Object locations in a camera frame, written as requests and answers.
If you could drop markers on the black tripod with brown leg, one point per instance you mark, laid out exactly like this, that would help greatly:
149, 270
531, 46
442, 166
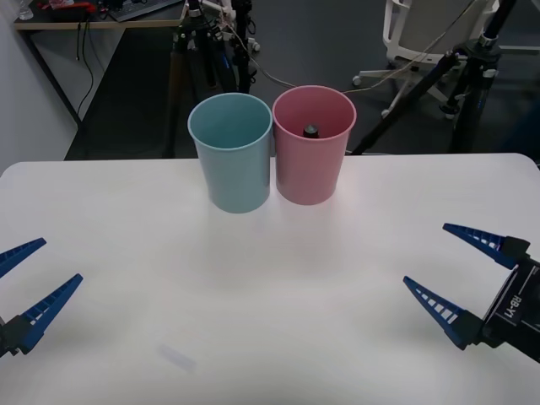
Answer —
202, 46

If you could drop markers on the pink plastic bin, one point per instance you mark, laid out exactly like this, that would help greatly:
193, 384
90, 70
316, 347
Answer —
308, 173

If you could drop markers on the dark drink plastic bottle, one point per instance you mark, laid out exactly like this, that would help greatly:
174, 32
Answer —
311, 131

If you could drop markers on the red tool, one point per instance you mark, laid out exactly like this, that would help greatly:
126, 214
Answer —
69, 6

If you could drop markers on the wooden-edged dark desk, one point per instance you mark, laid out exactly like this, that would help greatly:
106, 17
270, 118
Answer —
63, 22

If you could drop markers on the clear glass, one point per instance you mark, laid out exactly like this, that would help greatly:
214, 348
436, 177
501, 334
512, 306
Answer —
24, 9

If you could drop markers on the black keyboard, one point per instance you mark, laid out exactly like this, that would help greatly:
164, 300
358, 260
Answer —
139, 8

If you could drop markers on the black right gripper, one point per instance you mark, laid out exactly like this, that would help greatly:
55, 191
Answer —
519, 308

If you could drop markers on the pale blue plastic bin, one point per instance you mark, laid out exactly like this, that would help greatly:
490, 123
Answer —
236, 181

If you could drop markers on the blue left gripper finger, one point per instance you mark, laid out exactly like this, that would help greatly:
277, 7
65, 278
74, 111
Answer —
21, 253
46, 310

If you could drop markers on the black tripod with silver collar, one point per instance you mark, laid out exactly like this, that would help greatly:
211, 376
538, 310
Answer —
476, 84

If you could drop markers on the white office chair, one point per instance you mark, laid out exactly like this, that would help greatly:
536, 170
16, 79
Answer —
422, 38

